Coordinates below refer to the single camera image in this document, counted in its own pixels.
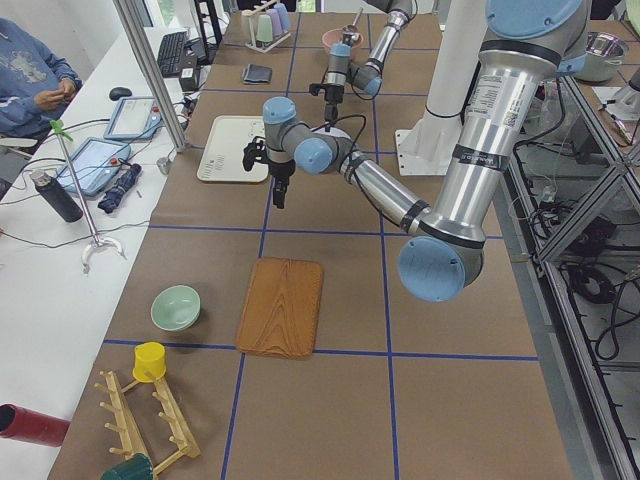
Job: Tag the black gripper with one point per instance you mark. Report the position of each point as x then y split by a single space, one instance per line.
330 97
280 171

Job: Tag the white plate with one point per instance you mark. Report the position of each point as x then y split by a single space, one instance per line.
331 134

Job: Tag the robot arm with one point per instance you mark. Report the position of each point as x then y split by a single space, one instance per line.
526 43
342 70

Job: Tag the cream bear tray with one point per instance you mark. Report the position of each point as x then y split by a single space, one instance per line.
222 157

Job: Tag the wooden tray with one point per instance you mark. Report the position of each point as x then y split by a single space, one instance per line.
281 310

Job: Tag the pink bowl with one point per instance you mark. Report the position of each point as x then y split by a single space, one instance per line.
330 37

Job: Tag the metal scoop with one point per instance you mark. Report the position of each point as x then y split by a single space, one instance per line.
350 33

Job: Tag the grey folded cloth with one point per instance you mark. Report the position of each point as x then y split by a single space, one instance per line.
256 74

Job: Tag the green pastel cup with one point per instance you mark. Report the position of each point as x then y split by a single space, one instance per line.
264 32

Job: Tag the blue pastel cup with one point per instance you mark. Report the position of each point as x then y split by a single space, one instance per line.
283 15

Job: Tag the purple pastel cup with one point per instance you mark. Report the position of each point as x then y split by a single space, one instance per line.
276 25

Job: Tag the black box device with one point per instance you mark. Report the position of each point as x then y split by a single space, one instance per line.
189 79

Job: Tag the green bowl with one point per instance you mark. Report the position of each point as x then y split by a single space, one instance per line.
176 308

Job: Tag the far teach pendant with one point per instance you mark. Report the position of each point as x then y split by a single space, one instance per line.
133 118

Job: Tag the teach pendant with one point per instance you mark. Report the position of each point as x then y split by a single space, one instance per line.
133 118
96 161

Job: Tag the folded dark umbrella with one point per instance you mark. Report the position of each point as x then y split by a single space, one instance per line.
123 184

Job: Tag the black keyboard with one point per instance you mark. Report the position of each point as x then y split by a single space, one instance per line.
170 53

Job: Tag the near teach pendant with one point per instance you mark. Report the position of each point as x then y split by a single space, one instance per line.
96 161

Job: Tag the black computer mouse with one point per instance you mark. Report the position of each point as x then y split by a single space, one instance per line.
117 93

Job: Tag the yellow cup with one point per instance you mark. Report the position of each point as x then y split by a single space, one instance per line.
149 362

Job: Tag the metal stand with green clip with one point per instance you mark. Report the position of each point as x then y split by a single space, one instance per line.
97 241

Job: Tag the black water bottle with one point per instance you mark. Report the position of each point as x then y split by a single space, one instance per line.
55 195

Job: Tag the seated person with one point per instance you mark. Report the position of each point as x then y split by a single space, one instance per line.
36 84

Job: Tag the steel mixing bowl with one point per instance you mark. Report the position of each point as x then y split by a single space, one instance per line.
605 53

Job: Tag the wooden cup rack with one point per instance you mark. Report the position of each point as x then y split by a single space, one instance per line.
148 421

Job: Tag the dark green cup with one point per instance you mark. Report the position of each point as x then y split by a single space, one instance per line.
138 467

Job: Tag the red cylinder bottle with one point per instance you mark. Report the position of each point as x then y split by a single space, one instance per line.
22 424

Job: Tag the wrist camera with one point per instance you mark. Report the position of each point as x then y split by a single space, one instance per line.
316 88
254 152

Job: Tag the white wire cup rack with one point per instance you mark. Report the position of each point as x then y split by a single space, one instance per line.
249 24

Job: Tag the aluminium frame post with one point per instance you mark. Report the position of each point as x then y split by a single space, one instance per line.
134 29

